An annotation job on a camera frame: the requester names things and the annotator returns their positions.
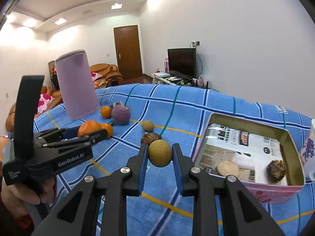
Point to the pink box beside television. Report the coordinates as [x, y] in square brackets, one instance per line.
[166, 64]

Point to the pink tin box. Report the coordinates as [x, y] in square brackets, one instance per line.
[270, 194]

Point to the white set-top box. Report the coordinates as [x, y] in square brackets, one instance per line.
[161, 73]

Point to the large orange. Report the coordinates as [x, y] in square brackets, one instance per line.
[88, 127]

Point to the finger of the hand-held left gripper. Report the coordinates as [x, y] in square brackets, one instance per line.
[96, 137]
[70, 132]

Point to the dark cabinet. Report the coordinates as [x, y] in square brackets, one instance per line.
[53, 75]

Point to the wall power socket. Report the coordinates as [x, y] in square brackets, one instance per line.
[196, 43]

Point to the black television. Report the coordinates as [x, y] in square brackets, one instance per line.
[181, 62]

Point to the white floral mug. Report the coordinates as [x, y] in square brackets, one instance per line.
[308, 150]

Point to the purple passion fruit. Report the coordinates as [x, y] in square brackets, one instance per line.
[120, 114]

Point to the square ceiling light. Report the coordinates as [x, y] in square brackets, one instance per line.
[116, 5]
[60, 21]

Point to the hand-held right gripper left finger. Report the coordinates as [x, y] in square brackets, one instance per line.
[143, 167]

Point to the round yellow-green fruit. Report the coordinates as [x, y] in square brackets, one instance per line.
[160, 152]

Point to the small olive-brown round fruit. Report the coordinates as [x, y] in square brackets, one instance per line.
[148, 125]

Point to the printed paper sheet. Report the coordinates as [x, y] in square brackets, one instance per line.
[256, 150]

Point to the dried brown fruit half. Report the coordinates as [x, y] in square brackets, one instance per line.
[151, 137]

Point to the dark brown wrinkled fruit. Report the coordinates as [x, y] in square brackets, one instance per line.
[276, 170]

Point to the pink floral cushion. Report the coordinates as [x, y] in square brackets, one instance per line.
[96, 75]
[45, 102]

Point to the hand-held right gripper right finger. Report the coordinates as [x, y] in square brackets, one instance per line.
[177, 167]

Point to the orange leather sofa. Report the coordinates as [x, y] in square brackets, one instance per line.
[11, 118]

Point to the white television stand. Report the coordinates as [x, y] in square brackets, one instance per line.
[167, 80]

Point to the brown wooden door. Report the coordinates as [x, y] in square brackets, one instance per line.
[128, 51]

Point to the black router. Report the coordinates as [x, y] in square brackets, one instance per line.
[206, 85]

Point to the blue plaid blanket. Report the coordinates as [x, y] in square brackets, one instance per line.
[172, 103]

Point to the person's left hand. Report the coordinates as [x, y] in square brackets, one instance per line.
[24, 194]

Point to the coffee table with fruit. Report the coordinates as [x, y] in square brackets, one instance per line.
[100, 83]

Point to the beige round fruit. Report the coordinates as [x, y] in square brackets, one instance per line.
[227, 168]

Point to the small orange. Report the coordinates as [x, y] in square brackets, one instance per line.
[105, 112]
[109, 129]

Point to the purple thermos bottle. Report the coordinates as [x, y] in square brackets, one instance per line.
[76, 86]

